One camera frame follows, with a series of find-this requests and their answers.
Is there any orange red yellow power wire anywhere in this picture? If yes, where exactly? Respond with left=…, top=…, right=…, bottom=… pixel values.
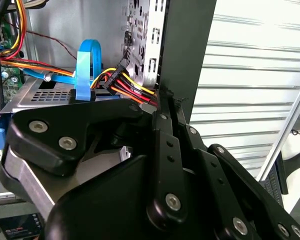
left=0, top=56, right=160, bottom=107

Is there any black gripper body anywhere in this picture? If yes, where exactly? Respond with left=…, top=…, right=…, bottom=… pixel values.
left=43, top=154, right=240, bottom=240

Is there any blue data wire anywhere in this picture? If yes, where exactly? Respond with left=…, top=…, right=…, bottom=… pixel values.
left=21, top=38, right=104, bottom=103

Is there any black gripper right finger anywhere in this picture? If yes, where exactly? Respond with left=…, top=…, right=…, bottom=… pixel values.
left=170, top=98, right=300, bottom=240

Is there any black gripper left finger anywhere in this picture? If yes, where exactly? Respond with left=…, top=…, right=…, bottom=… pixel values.
left=0, top=88, right=189, bottom=230

